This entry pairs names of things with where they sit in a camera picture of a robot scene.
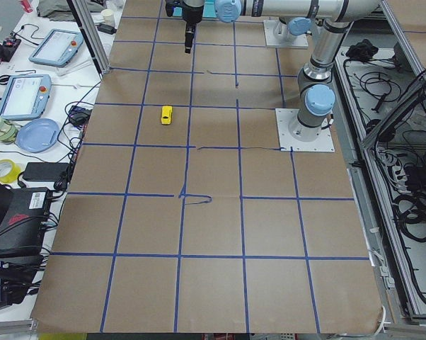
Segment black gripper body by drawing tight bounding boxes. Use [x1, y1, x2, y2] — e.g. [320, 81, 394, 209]
[165, 0, 203, 24]

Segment yellow toy beetle car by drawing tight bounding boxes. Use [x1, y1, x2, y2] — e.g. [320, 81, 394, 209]
[161, 106, 173, 125]

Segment teal storage bin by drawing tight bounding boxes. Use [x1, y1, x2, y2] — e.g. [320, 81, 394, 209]
[173, 0, 217, 18]

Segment white paper cup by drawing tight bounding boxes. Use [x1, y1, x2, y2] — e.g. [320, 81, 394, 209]
[101, 8, 115, 26]

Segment upper teach pendant tablet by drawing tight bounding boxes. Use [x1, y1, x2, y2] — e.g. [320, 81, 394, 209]
[28, 29, 84, 67]

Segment teach pendant tablet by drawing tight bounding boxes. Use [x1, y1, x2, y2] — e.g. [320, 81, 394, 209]
[28, 29, 84, 67]
[0, 74, 52, 121]

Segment black cloth bundle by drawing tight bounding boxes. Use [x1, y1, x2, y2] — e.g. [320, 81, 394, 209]
[345, 39, 379, 62]

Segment lower teach pendant tablet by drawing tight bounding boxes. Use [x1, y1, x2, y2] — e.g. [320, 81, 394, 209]
[0, 74, 52, 121]

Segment blue plastic plate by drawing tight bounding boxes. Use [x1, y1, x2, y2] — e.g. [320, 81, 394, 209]
[16, 118, 59, 153]

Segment black power adapter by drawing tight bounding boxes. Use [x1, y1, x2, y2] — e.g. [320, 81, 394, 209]
[22, 162, 69, 182]

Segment green tape rolls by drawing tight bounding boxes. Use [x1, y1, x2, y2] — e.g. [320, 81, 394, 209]
[0, 117, 19, 144]

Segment yellow tape roll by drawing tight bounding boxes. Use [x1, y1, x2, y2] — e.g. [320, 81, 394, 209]
[0, 159, 21, 184]

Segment black computer box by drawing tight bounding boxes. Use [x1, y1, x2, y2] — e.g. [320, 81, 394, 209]
[0, 184, 50, 259]

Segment aluminium frame post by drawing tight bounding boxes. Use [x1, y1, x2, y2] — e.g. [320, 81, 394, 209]
[72, 0, 110, 75]

